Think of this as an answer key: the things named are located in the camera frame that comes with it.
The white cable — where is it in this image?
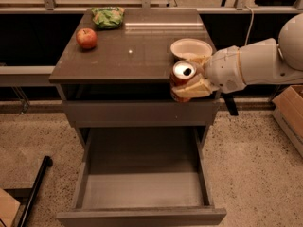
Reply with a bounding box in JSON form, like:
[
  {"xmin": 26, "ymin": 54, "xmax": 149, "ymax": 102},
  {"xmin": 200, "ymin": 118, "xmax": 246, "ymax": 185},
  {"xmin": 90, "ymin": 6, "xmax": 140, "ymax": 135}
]
[{"xmin": 244, "ymin": 6, "xmax": 256, "ymax": 46}]

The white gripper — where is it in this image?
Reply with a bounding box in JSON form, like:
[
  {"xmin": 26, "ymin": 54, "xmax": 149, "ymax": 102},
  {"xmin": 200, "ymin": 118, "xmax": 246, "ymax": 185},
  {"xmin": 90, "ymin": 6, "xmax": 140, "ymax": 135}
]
[{"xmin": 172, "ymin": 46, "xmax": 246, "ymax": 98}]

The green chip bag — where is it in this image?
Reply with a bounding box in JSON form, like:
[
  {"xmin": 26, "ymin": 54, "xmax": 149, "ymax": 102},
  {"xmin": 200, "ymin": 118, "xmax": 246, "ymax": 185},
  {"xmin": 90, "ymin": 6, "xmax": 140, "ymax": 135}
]
[{"xmin": 91, "ymin": 7, "xmax": 125, "ymax": 29}]

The red coke can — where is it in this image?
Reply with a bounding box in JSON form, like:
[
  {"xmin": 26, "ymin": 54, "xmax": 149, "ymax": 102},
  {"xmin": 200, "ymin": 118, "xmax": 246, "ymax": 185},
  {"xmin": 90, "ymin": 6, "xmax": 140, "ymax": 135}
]
[{"xmin": 169, "ymin": 61, "xmax": 197, "ymax": 102}]

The black metal leg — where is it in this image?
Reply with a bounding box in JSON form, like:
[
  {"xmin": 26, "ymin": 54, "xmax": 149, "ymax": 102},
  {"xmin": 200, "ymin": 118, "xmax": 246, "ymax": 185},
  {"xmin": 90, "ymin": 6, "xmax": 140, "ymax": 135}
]
[{"xmin": 17, "ymin": 156, "xmax": 53, "ymax": 227}]

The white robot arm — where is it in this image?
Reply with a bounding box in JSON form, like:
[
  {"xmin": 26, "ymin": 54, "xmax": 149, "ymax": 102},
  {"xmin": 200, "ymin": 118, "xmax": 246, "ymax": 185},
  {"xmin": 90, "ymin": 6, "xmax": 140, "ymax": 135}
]
[{"xmin": 170, "ymin": 14, "xmax": 303, "ymax": 102}]

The closed grey top drawer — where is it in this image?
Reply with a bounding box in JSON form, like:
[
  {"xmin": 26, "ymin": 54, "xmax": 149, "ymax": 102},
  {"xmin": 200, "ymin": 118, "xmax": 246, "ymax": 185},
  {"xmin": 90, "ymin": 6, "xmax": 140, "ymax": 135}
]
[{"xmin": 62, "ymin": 100, "xmax": 219, "ymax": 128}]

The grey drawer cabinet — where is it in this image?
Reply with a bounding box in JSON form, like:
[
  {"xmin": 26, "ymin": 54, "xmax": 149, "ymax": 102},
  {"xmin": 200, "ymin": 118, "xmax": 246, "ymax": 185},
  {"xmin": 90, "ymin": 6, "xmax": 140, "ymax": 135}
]
[{"xmin": 48, "ymin": 8, "xmax": 231, "ymax": 227}]

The open grey middle drawer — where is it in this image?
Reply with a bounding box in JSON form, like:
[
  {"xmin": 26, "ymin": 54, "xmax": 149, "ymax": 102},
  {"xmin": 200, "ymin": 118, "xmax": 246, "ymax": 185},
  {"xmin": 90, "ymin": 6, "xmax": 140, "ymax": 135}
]
[{"xmin": 58, "ymin": 127, "xmax": 226, "ymax": 227}]

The white paper bowl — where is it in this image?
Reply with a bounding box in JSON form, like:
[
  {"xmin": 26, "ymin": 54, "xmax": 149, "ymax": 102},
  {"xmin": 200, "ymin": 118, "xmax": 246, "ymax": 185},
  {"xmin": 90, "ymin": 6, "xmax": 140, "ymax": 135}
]
[{"xmin": 170, "ymin": 38, "xmax": 213, "ymax": 61}]

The red apple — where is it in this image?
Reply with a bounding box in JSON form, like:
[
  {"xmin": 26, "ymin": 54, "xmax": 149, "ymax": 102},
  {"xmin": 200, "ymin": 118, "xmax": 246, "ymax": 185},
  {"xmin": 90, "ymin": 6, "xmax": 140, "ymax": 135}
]
[{"xmin": 76, "ymin": 28, "xmax": 98, "ymax": 49}]

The cardboard box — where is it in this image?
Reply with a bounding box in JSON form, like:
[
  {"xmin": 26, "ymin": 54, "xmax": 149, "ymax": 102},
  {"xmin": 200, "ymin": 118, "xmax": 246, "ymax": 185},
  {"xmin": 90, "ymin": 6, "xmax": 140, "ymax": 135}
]
[{"xmin": 273, "ymin": 85, "xmax": 303, "ymax": 157}]

